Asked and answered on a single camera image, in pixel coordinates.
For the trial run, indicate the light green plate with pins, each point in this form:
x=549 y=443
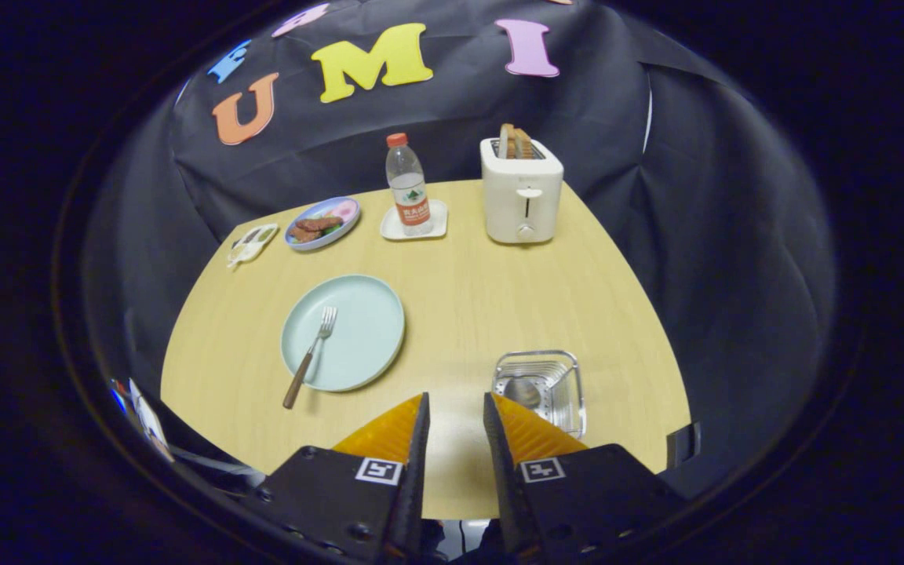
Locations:
x=366 y=329

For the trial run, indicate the white toaster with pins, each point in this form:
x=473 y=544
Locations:
x=503 y=204

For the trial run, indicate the lit blue screen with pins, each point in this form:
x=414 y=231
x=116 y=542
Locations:
x=118 y=399

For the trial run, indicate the brown meat slices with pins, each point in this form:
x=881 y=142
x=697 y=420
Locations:
x=315 y=227

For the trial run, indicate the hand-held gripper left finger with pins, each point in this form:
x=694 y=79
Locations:
x=418 y=486

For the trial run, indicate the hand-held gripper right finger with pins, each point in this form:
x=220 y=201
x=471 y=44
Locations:
x=508 y=486

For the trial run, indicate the black table clamp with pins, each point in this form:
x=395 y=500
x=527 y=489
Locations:
x=683 y=446

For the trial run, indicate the clear water bottle red cap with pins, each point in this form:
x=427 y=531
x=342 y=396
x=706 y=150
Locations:
x=409 y=180

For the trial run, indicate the black backdrop cloth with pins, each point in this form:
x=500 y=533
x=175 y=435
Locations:
x=452 y=118

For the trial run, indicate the small white sauce dish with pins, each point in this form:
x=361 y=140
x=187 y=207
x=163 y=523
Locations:
x=252 y=243

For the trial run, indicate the white printed board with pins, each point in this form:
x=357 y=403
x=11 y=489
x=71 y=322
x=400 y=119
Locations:
x=150 y=420

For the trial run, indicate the blue plate with food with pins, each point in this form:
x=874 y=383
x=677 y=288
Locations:
x=318 y=210

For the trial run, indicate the brown toast slice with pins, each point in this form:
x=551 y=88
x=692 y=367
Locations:
x=524 y=144
x=506 y=141

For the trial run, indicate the white square coaster tray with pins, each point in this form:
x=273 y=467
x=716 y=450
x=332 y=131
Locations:
x=440 y=224

